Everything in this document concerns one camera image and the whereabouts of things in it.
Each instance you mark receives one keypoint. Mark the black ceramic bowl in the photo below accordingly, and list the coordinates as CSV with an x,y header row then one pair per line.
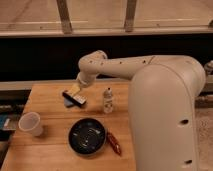
x,y
87,136

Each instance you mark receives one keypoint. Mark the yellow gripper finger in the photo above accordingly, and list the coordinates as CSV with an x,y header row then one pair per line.
x,y
75,88

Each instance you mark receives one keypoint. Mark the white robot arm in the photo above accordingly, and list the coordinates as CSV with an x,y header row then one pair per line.
x,y
161,105

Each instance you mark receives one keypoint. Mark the small clear plastic bottle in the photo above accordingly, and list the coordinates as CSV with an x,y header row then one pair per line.
x,y
108,101

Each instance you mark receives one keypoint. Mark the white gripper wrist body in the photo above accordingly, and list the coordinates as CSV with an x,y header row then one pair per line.
x,y
84,80

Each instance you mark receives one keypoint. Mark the left wooden post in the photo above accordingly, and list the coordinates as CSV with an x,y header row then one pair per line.
x,y
64,16

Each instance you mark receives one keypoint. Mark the right wooden post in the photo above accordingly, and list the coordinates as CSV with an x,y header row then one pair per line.
x,y
130,15

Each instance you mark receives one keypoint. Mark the translucent plastic cup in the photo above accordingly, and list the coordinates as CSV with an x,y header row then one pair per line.
x,y
31,123

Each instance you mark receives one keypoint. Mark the wooden post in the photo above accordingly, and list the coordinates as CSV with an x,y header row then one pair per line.
x,y
130,15
64,16

